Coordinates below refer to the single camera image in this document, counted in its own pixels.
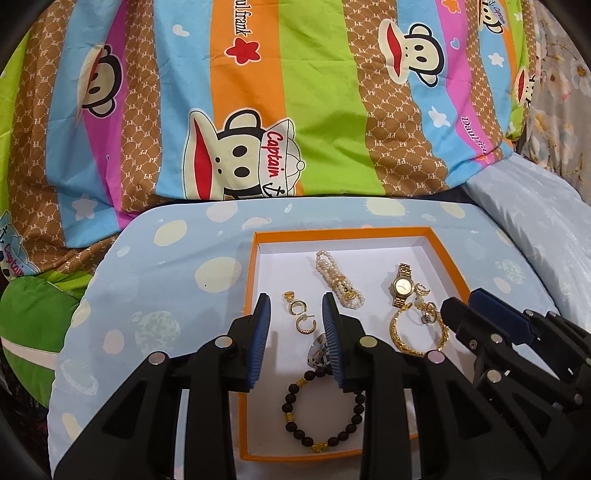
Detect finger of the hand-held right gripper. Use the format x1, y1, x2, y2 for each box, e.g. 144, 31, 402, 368
468, 288, 591, 370
441, 298, 585, 411

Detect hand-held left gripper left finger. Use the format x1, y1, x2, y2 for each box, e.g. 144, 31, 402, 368
53, 293, 273, 480

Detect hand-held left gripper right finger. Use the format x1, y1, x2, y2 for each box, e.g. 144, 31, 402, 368
322, 292, 568, 480

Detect silver ring ornament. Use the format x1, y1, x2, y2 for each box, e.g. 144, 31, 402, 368
305, 336, 333, 372

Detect gold chain bangle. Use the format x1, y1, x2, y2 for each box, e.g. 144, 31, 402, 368
389, 302, 451, 356

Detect black bead bracelet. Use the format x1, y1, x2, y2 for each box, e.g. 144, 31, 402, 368
281, 378, 368, 455

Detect white pearl bracelet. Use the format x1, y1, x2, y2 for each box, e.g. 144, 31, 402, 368
315, 249, 363, 311

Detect orange jewelry box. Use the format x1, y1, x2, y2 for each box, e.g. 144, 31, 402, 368
238, 227, 458, 462

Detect gold wrist watch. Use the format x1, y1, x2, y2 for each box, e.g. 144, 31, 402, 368
390, 263, 416, 309

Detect light blue quilt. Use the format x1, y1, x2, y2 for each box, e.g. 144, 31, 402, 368
462, 152, 591, 333

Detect green cushion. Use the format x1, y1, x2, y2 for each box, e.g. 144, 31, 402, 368
0, 272, 93, 407

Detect grey floral cloth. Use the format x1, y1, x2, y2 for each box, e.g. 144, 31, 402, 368
508, 0, 591, 190

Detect colourful striped cartoon blanket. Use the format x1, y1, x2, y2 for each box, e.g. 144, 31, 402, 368
0, 0, 541, 287

